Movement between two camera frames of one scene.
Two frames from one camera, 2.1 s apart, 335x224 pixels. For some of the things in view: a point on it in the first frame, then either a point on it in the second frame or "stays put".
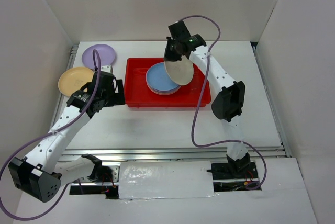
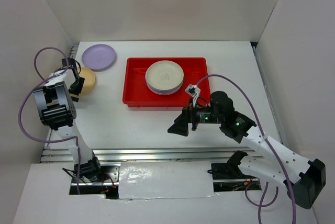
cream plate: (180, 72) -> (164, 75)
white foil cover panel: (165, 180) stays put
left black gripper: (118, 98) -> (79, 89)
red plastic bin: (138, 94) stays put
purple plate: (163, 92) stays put
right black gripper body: (171, 53) -> (203, 114)
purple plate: (107, 54) stays put
